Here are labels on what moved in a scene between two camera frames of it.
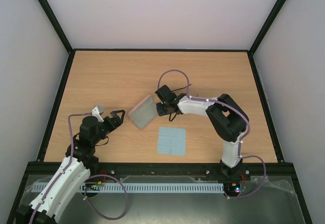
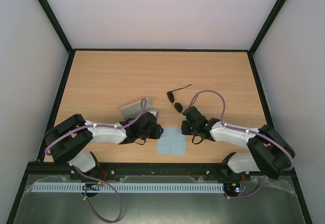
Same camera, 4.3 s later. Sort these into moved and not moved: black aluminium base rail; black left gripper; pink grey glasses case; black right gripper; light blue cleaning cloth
Moved: black left gripper; pink grey glasses case; black right gripper
Not moved: light blue cleaning cloth; black aluminium base rail
